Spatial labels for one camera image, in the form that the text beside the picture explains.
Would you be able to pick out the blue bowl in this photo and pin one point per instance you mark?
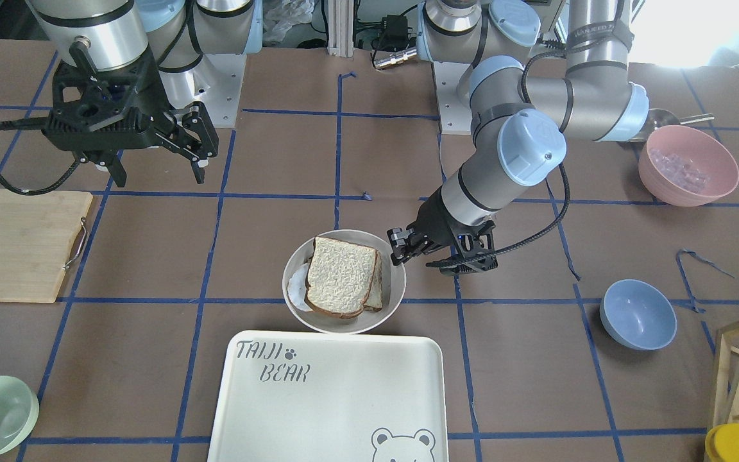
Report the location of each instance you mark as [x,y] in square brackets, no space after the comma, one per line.
[638,316]

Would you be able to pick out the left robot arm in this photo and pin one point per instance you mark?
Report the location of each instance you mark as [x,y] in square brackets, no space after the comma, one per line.
[522,112]

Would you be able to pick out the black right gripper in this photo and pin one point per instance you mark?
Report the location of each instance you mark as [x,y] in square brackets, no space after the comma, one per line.
[147,85]

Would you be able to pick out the metal scoop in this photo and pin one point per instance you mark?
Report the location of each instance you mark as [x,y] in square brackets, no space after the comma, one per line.
[657,118]

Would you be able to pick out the bread slice on plate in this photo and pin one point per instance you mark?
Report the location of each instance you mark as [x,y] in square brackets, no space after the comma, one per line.
[373,302]

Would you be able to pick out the cream round plate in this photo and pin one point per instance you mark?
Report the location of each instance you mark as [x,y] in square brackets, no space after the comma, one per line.
[394,282]

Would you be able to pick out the cream bear tray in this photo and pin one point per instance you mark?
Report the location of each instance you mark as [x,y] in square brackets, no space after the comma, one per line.
[295,396]

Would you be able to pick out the bread slice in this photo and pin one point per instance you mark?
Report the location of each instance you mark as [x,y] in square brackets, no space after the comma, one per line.
[373,302]
[339,277]

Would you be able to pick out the yellow mug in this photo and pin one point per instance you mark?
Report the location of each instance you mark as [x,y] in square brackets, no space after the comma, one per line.
[722,443]

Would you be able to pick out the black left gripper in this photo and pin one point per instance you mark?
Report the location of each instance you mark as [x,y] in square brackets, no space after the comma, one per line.
[435,222]

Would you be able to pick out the wooden cutting board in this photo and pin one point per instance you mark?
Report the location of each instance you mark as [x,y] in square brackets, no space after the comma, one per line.
[37,236]

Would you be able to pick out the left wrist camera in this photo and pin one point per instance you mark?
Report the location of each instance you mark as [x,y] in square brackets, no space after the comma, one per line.
[473,246]

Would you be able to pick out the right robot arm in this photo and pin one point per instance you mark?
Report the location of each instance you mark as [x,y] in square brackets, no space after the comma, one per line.
[108,35]

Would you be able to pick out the aluminium frame post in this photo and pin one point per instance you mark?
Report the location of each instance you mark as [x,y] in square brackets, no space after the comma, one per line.
[341,18]

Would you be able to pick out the pink bowl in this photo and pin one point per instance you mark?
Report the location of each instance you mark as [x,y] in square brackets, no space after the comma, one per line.
[686,167]

